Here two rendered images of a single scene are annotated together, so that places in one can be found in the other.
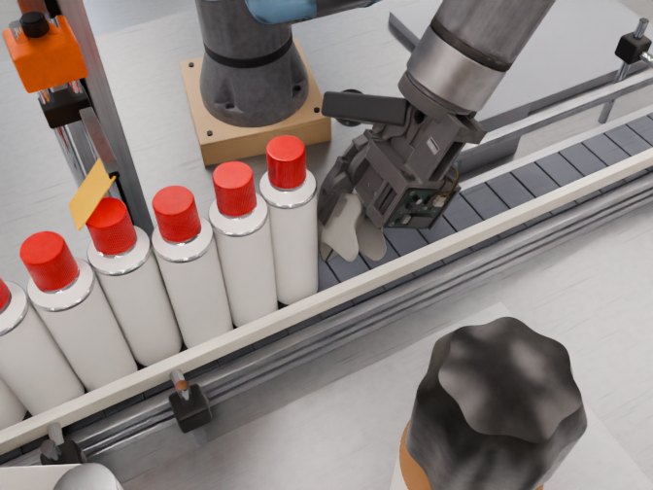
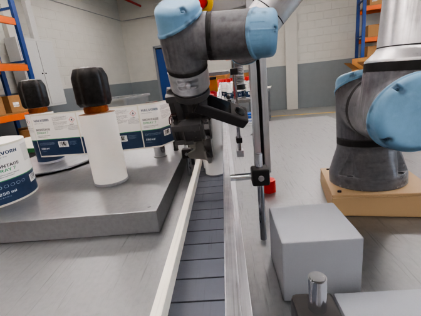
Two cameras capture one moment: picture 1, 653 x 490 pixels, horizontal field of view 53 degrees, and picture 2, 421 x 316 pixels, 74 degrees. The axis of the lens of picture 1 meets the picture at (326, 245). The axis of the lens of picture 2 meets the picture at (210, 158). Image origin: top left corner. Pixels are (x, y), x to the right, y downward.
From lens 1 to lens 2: 1.01 m
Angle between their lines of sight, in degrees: 96
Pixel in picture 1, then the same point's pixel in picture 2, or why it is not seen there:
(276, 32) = (343, 127)
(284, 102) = (334, 172)
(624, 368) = (88, 264)
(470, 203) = (219, 218)
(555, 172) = (214, 263)
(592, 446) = (81, 210)
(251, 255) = not seen: hidden behind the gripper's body
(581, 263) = (151, 282)
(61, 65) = not seen: hidden behind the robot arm
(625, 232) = not seen: outside the picture
